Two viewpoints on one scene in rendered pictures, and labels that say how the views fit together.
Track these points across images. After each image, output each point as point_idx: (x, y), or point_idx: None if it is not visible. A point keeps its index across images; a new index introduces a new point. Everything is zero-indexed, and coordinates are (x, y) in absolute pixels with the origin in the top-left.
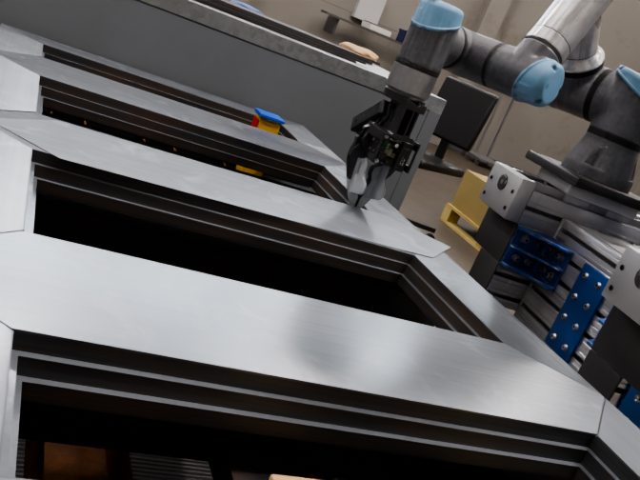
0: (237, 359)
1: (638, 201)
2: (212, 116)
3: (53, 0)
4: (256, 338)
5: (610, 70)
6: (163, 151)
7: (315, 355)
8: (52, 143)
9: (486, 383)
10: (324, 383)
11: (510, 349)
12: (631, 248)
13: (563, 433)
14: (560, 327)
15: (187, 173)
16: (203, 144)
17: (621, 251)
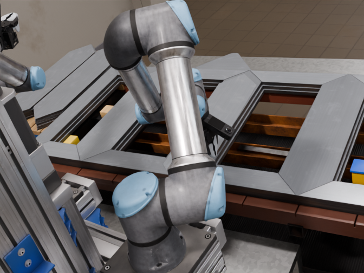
0: (127, 95)
1: (116, 251)
2: (336, 138)
3: None
4: (131, 98)
5: (162, 179)
6: (243, 105)
7: (123, 105)
8: (231, 83)
9: (101, 131)
10: (116, 103)
11: (107, 149)
12: (92, 180)
13: None
14: None
15: (222, 107)
16: None
17: (112, 240)
